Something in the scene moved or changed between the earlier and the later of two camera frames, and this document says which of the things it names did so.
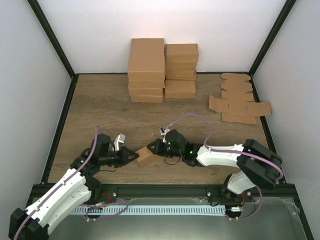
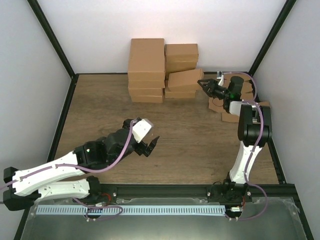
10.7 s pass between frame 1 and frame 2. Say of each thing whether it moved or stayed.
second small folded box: stayed
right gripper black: moved
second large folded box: stayed
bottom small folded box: stayed
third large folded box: stayed
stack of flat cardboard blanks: stayed
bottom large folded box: stayed
